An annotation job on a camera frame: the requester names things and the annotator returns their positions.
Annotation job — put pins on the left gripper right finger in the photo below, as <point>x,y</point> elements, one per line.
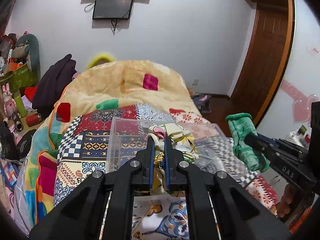
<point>177,170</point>

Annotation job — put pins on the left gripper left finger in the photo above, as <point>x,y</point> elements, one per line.
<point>141,167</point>

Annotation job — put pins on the floral cream cloth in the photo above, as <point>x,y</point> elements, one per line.
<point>172,144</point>

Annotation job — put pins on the clear plastic storage box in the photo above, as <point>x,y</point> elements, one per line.
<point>215,150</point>

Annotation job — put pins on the operator hand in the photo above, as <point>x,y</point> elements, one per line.
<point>293,203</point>

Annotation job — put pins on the patchwork bed quilt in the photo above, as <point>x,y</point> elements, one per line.
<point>106,140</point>

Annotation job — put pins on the grey bag on floor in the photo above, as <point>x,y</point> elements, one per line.
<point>202,102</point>

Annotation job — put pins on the beige plush blanket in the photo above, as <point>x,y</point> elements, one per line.
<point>104,87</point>

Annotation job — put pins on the wooden door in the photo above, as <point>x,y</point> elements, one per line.
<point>266,57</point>

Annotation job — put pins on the yellow fuzzy headboard item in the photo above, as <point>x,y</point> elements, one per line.
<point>100,59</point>

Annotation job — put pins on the dark purple clothing pile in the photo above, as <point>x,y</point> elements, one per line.
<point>52,84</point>

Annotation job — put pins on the pink bunny figurine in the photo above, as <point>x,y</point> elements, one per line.
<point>9,102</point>

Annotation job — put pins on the green cardboard box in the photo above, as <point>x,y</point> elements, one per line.
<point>19,78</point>

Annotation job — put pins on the green plush toy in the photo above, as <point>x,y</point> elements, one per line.
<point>27,49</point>

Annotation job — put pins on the wall power socket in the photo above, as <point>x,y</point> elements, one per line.
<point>195,82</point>

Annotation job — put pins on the small black wall monitor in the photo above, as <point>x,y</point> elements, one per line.
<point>112,9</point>

